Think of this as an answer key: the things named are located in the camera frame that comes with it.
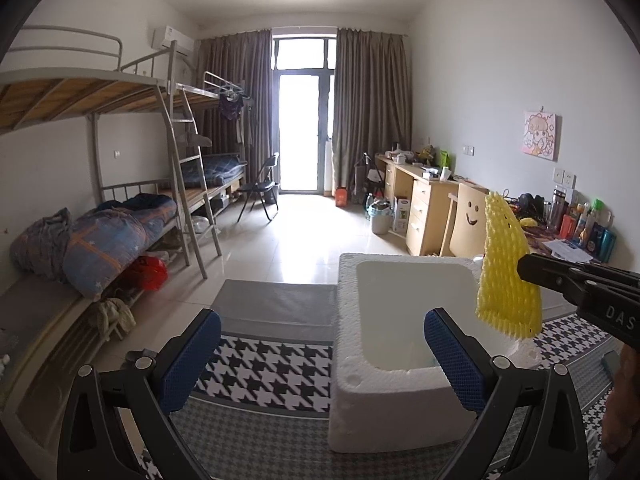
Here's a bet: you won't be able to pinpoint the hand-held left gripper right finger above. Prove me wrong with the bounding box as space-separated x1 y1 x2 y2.
423 308 590 480

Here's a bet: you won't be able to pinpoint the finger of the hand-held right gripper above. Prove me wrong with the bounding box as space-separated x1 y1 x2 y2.
517 267 599 309
517 253 640 286

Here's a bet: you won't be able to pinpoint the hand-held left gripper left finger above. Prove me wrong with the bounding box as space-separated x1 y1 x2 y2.
56 308 222 480

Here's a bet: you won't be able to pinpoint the yellow foam fruit net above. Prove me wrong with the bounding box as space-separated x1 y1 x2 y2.
475 191 543 338

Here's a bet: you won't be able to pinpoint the white foam box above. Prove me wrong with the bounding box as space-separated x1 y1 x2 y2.
327 252 544 456

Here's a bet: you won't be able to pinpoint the person's right hand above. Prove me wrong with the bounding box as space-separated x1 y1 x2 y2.
602 377 640 463

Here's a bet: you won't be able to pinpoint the printed papers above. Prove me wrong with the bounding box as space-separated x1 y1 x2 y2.
542 237 596 263

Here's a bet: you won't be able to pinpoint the row of toiletry bottles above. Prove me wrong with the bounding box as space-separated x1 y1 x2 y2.
550 185 618 263

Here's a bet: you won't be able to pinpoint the black headphones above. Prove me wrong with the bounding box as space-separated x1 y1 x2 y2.
517 192 546 218

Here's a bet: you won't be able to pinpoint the houndstooth tablecloth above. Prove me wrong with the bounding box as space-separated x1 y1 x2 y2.
135 280 640 480

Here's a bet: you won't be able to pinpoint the beige cloth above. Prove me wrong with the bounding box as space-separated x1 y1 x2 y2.
95 297 136 341

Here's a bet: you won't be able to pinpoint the red plastic bag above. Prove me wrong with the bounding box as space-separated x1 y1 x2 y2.
127 255 169 292

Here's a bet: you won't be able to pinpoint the wooden chair with smiley face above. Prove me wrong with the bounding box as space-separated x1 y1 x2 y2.
440 182 488 258

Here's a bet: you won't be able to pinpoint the blue plaid quilt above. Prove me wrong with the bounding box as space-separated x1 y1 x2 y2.
62 192 178 301

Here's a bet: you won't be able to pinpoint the wooden desk with drawers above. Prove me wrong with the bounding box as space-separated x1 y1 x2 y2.
375 154 491 256

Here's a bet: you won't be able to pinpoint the white and green carton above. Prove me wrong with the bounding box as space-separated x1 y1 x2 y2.
393 196 412 233

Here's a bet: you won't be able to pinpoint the white waste bin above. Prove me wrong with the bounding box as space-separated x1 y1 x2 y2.
370 200 393 235

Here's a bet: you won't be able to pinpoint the black folding chair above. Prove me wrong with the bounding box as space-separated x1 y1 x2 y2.
236 152 281 223

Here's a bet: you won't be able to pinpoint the dark blue folded bedding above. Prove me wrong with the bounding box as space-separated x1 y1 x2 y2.
182 154 248 186

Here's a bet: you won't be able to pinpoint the pile of small desk items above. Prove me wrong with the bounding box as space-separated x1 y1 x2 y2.
387 142 438 168

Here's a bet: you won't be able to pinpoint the black folding stand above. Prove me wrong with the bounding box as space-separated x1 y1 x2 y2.
354 154 386 201

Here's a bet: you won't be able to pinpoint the grey towel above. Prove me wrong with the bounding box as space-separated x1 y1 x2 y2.
175 130 211 148

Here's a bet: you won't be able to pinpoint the metal bunk ladder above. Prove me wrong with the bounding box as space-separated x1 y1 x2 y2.
167 40 223 281

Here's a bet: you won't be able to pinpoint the brown curtain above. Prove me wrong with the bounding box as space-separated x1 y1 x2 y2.
332 27 413 196
195 30 276 196

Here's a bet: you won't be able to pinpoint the dark hanging clothes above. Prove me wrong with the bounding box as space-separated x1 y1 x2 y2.
217 91 257 147

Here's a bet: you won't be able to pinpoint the glass balcony door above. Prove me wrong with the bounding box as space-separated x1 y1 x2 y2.
271 35 338 193

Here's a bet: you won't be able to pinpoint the metal bunk bed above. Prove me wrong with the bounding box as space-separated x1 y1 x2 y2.
160 40 251 221
0 25 223 436

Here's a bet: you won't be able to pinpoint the white air conditioner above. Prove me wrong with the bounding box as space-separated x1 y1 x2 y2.
152 25 193 56

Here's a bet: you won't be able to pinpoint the pink cartoon wall picture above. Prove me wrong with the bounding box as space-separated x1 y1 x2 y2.
521 109 558 162

